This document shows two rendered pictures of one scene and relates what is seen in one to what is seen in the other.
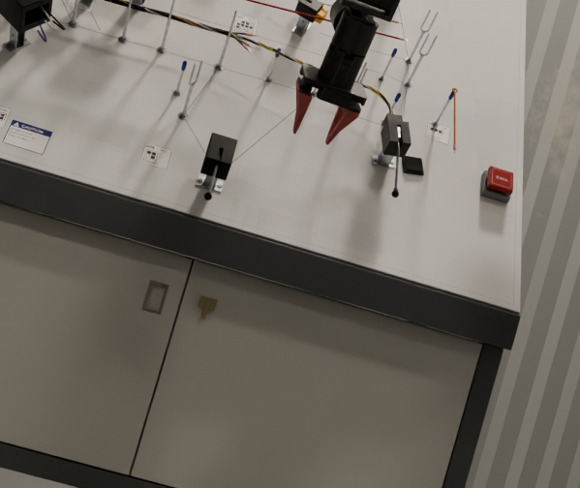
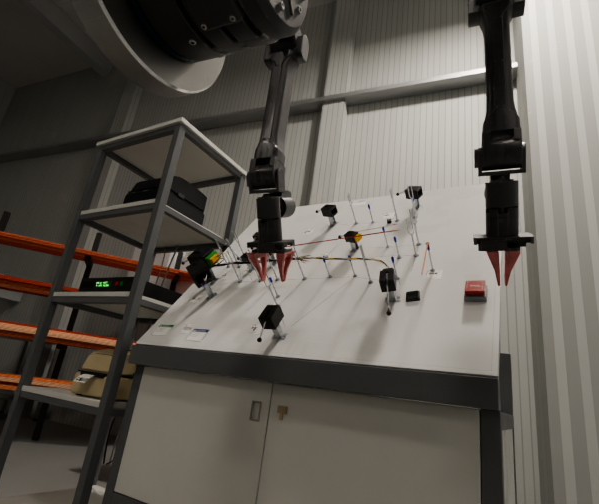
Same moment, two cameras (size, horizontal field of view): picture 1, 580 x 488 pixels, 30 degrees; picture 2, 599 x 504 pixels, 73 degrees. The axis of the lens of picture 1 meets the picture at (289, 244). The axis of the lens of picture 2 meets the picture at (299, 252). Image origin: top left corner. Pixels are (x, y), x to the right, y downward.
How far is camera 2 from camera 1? 113 cm
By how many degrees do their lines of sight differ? 41
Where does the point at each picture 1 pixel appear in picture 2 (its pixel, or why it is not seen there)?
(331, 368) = (365, 446)
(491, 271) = (471, 349)
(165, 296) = (260, 409)
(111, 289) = (234, 410)
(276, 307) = (322, 405)
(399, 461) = not seen: outside the picture
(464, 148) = (453, 277)
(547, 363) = not seen: outside the picture
